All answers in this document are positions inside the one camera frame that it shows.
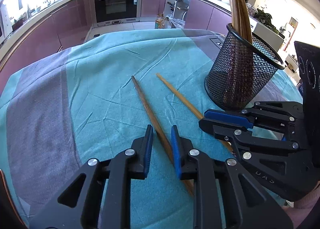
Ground chopstick with red patterned end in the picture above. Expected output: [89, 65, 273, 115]
[156, 73, 234, 154]

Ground black mesh utensil cup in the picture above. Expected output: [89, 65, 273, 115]
[204, 24, 284, 110]

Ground dark wooden chopstick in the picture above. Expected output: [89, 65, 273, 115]
[131, 75, 195, 196]

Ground bundle of chopsticks in cup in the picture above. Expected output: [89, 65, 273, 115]
[229, 0, 253, 44]

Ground potted green plant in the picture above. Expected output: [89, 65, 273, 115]
[253, 8, 279, 34]

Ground teal grey tablecloth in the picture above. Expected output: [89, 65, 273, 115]
[0, 28, 303, 229]

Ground cooking oil bottle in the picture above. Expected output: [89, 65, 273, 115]
[155, 14, 164, 29]

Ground built-in black oven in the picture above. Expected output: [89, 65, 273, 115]
[93, 0, 142, 27]

